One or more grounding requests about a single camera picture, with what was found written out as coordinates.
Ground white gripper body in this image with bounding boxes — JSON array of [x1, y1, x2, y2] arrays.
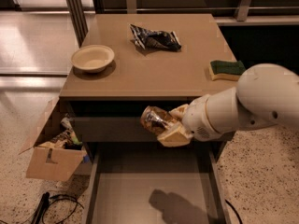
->
[[182, 94, 221, 142]]

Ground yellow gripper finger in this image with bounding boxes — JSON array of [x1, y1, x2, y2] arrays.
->
[[169, 104, 189, 120], [157, 122, 193, 147]]

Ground crushed orange soda can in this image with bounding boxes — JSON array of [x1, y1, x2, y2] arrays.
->
[[140, 106, 178, 135]]

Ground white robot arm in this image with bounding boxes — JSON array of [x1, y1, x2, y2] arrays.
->
[[157, 63, 299, 147]]

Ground open grey middle drawer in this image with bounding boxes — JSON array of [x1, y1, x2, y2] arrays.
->
[[82, 149, 231, 224]]

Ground grey drawer cabinet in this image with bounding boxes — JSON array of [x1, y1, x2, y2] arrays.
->
[[58, 13, 256, 161]]

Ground grey top drawer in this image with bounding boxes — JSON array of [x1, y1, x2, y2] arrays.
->
[[71, 117, 157, 143]]

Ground green yellow sponge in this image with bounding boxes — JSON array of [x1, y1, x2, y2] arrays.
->
[[209, 60, 246, 81]]

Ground blue crumpled chip bag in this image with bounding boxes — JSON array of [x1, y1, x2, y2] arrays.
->
[[130, 24, 181, 51]]

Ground white paper bowl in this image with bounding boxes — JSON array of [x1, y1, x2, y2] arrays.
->
[[70, 45, 115, 73]]

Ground cardboard box with trash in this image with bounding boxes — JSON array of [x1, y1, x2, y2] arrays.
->
[[20, 97, 92, 181]]

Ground black cable right floor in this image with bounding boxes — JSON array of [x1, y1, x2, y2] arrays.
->
[[224, 198, 244, 224]]

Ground black cable on floor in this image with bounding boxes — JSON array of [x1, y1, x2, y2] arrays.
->
[[0, 190, 85, 224]]

